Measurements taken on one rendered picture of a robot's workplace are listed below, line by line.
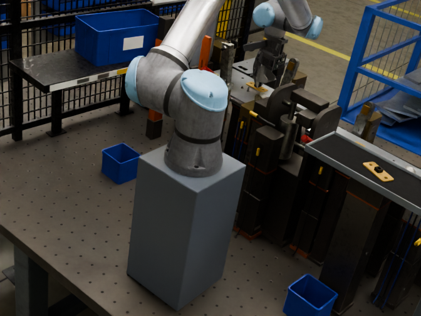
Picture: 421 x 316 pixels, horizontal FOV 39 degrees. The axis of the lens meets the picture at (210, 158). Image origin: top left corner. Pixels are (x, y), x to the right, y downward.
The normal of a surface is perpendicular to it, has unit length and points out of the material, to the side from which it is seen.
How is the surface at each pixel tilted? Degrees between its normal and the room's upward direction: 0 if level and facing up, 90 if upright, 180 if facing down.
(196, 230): 90
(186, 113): 90
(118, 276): 0
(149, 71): 41
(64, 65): 0
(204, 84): 8
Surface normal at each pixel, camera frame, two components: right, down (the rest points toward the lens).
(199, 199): 0.76, 0.43
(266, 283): 0.15, -0.84
